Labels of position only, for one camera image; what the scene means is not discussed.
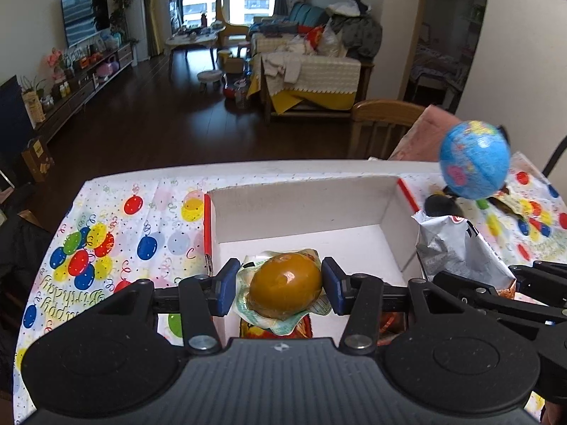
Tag tall potted plant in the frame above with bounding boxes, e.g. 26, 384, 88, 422
110, 0, 136, 40

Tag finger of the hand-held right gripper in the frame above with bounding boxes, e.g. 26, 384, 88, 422
509, 262, 567, 306
432, 271, 567, 341

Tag dark jacket pile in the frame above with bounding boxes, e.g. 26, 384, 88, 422
328, 0, 382, 58

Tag television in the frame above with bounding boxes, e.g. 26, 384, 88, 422
61, 0, 109, 47

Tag red cardboard box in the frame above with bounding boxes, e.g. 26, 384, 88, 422
203, 174, 428, 350

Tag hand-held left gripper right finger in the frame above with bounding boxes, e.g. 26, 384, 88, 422
321, 257, 479, 355

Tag round coffee table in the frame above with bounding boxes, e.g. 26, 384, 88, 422
165, 24, 226, 69

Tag red floor toy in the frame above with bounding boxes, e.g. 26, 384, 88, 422
221, 73, 249, 102

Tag wooden television cabinet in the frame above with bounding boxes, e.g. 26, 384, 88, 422
33, 42, 136, 142

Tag pink cloth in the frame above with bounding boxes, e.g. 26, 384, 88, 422
387, 105, 470, 162

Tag white silver snack bag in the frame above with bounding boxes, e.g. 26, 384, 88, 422
412, 210, 518, 297

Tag yellow red snack packet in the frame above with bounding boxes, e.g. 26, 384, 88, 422
240, 319, 269, 339

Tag cream covered sofa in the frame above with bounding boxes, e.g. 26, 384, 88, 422
248, 18, 375, 125

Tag yellow curtain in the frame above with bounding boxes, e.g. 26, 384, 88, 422
146, 0, 161, 56

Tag dark yellow snack packet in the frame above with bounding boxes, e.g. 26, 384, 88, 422
487, 188, 532, 217

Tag wooden chair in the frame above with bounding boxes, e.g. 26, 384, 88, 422
348, 100, 426, 160

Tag white tower air conditioner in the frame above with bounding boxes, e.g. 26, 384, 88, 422
123, 0, 149, 63

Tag braised egg packet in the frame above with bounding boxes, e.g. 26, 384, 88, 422
234, 248, 333, 337

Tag orange snack packet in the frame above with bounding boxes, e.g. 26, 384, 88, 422
380, 312, 406, 342

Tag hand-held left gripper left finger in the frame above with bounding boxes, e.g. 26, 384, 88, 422
89, 259, 242, 356

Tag brown paper bag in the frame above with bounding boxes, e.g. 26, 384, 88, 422
21, 137, 56, 182

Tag teal sofa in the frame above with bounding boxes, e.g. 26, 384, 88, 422
288, 2, 331, 27

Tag wooden armchair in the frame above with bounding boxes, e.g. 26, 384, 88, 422
210, 0, 249, 49

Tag balloon print tablecloth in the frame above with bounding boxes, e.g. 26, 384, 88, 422
13, 153, 567, 425

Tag pink flowers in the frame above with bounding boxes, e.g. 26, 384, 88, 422
44, 48, 63, 81

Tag small round stool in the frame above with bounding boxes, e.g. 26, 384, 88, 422
197, 70, 222, 91

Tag kraft bag with plant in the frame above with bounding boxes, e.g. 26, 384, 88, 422
21, 89, 46, 129

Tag small blue globe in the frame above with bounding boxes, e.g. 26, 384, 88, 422
424, 119, 512, 217

